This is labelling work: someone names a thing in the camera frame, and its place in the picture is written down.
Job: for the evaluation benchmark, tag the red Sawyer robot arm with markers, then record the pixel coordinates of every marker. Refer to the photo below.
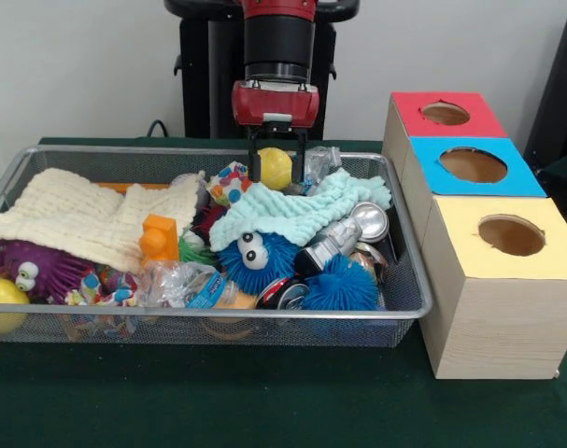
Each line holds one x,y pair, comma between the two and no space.
278,42

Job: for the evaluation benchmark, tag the blue spiky ball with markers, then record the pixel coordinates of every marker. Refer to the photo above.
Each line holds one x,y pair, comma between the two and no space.
344,284

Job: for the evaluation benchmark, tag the black chair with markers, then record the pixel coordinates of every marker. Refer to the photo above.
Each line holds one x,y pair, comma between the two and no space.
558,93

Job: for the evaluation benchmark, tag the purple spiky toy with eyes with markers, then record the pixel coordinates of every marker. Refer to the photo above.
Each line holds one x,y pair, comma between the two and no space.
54,270

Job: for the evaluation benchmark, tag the cream knitted cloth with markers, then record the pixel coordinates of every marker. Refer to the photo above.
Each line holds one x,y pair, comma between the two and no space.
77,210

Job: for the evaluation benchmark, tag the plain yellow ball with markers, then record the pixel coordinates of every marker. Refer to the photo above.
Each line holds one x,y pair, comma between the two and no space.
276,168

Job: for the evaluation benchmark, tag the blue spiky toy with eyes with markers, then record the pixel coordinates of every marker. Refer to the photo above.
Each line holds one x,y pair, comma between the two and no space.
264,275

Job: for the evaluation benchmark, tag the orange toy block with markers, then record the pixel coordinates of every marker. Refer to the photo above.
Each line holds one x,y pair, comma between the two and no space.
159,238

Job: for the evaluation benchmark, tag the crushed clear plastic bottle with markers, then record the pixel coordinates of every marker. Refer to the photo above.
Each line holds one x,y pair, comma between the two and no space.
208,289

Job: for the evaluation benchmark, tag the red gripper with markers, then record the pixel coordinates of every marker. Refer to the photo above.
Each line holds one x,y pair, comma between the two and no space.
273,105

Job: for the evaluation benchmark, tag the dark green table cloth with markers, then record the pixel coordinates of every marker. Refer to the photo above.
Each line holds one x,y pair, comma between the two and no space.
264,396

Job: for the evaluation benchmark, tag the silver crushed can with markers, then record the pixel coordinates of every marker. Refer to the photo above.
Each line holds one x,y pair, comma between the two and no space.
369,223

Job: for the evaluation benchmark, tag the yellow smiley face ball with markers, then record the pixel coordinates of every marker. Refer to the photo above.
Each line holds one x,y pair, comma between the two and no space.
3,298

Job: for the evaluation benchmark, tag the wooden box with three holes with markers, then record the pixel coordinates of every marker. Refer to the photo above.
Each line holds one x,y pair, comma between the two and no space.
498,326

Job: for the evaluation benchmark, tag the colourful polka dot cloth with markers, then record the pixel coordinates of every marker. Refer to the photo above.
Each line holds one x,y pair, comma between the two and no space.
227,184

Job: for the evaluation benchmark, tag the mint green knitted cloth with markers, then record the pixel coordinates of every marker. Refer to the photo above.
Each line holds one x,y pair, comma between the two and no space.
283,210

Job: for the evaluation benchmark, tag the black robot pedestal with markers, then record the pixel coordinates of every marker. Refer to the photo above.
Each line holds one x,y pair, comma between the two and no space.
208,70

